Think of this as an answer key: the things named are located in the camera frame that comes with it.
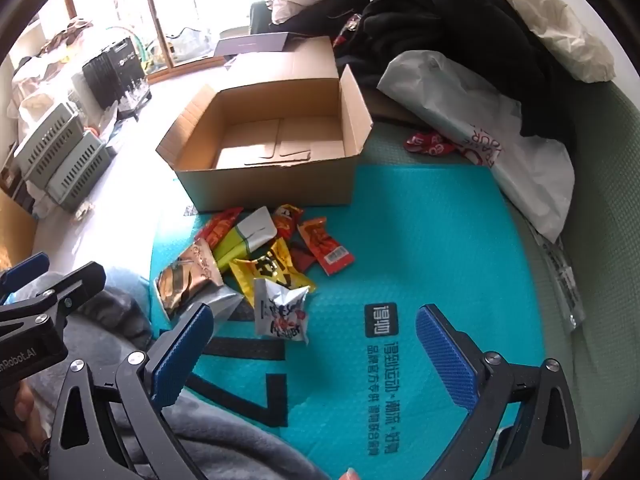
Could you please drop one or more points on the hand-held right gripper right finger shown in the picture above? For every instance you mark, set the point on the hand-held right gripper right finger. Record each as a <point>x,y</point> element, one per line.
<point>445,355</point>

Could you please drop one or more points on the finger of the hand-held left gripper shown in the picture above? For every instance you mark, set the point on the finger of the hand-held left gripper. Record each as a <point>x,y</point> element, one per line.
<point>75,285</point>
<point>25,266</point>

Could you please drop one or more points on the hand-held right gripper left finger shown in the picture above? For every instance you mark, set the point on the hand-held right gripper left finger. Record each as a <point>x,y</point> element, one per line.
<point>182,355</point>

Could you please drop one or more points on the clear brown snack bag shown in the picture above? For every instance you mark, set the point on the clear brown snack bag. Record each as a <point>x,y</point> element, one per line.
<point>187,275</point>

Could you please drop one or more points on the silver white snack packet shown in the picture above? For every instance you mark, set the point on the silver white snack packet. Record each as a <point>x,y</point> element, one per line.
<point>280,315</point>

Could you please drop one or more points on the yellow snack packet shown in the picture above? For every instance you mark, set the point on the yellow snack packet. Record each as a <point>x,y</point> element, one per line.
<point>270,270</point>

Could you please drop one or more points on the red gold-print snack packet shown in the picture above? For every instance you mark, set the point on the red gold-print snack packet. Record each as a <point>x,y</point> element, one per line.
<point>220,225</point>

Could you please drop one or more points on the green and grey pouch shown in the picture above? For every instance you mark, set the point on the green and grey pouch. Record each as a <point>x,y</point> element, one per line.
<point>250,235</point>

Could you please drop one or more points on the dark red small packet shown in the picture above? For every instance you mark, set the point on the dark red small packet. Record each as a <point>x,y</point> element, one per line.
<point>301,260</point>

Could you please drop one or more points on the red-orange barcode snack packet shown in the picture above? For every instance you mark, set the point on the red-orange barcode snack packet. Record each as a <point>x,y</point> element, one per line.
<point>325,247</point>

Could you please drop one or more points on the red cartoon-figure snack packet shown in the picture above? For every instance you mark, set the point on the red cartoon-figure snack packet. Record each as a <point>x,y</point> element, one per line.
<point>287,222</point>

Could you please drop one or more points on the cardboard box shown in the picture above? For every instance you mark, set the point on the cardboard box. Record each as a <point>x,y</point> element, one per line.
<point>270,185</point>

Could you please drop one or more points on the person's left hand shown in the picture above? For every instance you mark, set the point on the person's left hand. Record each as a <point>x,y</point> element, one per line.
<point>25,405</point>

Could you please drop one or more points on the person's right hand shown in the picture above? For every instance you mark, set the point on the person's right hand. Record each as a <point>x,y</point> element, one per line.
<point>350,475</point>

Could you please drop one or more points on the grey fleece blanket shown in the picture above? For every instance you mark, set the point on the grey fleece blanket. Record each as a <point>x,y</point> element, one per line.
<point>240,440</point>

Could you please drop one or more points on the grey slatted crate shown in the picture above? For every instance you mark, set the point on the grey slatted crate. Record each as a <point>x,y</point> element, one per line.
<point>75,175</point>
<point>47,135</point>

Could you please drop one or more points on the teal bubble mailer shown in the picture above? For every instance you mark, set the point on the teal bubble mailer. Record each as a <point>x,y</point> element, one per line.
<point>400,240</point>

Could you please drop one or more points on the clear plastic package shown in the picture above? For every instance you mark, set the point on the clear plastic package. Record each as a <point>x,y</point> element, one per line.
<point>565,280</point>

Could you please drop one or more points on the green sofa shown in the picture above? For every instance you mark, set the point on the green sofa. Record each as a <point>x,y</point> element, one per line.
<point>600,260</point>

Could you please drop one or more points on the white plastic bag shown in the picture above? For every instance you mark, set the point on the white plastic bag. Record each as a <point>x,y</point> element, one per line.
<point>525,160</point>

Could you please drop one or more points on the black ribbed suitcase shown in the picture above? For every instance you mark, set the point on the black ribbed suitcase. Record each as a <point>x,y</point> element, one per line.
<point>112,72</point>

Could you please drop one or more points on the red crumpled wrapper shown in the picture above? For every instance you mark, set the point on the red crumpled wrapper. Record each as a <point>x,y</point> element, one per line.
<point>425,141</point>

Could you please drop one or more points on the brown patterned cloth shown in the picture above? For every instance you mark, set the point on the brown patterned cloth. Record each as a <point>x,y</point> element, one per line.
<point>70,30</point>

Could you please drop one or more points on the colourful hoop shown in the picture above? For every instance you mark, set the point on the colourful hoop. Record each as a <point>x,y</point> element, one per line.
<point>145,50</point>

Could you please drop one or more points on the glass balcony door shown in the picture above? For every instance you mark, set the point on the glass balcony door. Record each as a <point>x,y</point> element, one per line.
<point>155,10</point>

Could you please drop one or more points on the grey flat box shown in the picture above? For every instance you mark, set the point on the grey flat box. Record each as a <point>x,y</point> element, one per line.
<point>250,45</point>

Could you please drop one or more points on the black clothing pile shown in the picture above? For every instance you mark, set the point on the black clothing pile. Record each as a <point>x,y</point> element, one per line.
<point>440,15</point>

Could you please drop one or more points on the red clear snack bag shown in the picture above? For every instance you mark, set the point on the red clear snack bag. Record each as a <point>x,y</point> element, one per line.
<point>350,27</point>

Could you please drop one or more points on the cream duvet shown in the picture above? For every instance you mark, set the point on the cream duvet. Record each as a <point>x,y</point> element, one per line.
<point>560,20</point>

